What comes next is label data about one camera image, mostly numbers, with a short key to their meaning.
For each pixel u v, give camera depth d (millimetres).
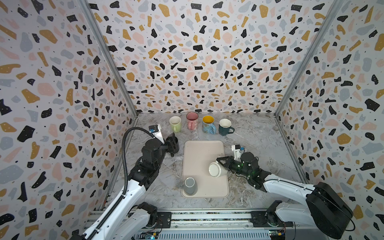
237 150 780
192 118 1065
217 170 794
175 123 1032
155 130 606
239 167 716
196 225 731
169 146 650
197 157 976
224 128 1004
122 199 450
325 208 422
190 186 752
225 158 801
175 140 944
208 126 1030
